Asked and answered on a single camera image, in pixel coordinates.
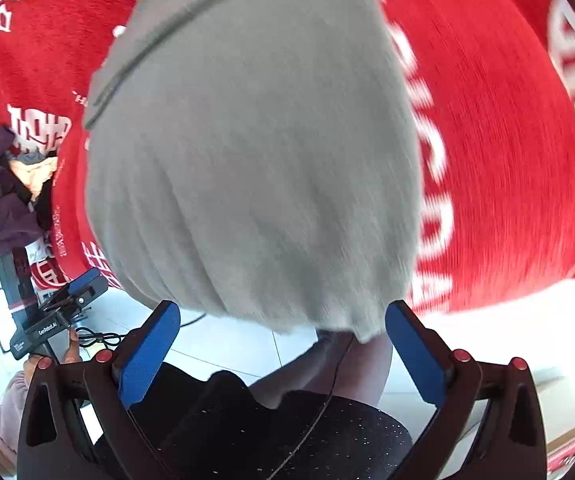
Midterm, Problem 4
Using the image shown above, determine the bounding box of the grey knit sweater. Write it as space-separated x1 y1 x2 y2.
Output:
84 0 422 341

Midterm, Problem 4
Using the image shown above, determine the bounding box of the pink left sleeve forearm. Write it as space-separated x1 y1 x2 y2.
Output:
0 372 28 478

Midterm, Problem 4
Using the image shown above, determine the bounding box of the pile of unfolded clothes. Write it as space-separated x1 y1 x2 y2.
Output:
0 127 58 257

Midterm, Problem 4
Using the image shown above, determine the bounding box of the person's left hand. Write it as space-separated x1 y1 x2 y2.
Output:
23 328 82 386

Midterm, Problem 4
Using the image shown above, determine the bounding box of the black sparkly skirt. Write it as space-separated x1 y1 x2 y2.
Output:
130 363 412 480

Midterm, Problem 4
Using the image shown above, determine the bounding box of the red bedspread with white characters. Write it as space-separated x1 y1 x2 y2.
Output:
0 0 575 313

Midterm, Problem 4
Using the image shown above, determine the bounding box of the black cable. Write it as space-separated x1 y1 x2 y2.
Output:
74 311 209 351

